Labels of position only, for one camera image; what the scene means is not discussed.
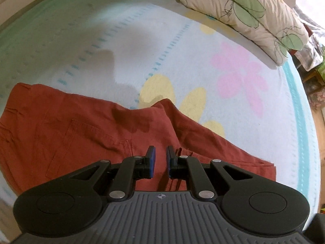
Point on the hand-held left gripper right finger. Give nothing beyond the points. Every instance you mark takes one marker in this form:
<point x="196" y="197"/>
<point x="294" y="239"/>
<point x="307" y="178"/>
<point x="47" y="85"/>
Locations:
<point x="169" y="161"/>

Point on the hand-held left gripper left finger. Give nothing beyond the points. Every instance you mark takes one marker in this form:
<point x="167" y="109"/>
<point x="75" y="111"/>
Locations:
<point x="151" y="161"/>

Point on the rust red pants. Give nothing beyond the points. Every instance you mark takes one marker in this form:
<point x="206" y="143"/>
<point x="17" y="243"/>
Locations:
<point x="106" y="132"/>

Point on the floral printed bed sheet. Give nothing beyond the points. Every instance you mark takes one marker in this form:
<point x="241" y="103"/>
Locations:
<point x="193" y="61"/>

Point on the cream pillow with green leaves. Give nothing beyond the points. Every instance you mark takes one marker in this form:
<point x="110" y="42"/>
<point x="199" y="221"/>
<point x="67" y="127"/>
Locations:
<point x="251" y="12"/>

